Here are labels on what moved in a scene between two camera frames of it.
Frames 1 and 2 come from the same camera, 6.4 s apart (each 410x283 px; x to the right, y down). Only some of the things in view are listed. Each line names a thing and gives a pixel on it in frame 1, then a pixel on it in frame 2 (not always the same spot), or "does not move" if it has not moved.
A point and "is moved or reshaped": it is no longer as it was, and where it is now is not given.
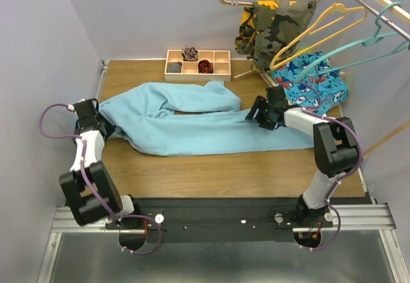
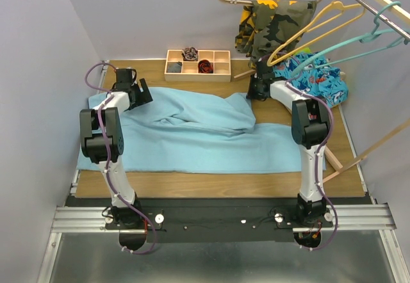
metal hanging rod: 396,27 does not move
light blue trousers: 193,118 is moved or reshaped
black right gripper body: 269,124 → 253,91
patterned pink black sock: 189,54 does not move
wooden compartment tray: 211,66 does not move
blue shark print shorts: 311,81 does not move
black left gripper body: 109,126 → 135,88
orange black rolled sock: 205,66 does not move
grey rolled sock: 174,67 does not move
